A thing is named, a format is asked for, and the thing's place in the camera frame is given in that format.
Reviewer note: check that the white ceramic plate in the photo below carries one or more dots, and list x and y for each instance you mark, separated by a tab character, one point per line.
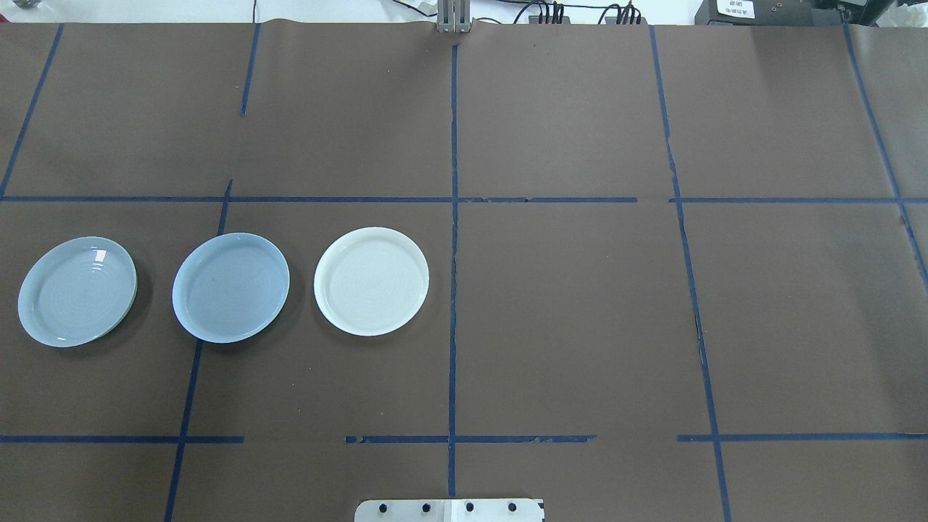
371	281

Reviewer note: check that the pale blue-green ceramic plate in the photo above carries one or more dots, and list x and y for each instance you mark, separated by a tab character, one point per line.
77	291

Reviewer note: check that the black computer box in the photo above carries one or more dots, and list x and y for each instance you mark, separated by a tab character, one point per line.
754	11

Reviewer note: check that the aluminium extrusion post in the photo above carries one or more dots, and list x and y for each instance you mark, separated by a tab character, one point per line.
453	18

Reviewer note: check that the blue ceramic plate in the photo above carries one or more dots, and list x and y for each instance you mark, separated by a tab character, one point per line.
230	288

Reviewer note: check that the white square base plate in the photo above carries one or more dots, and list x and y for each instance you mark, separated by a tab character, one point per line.
449	511

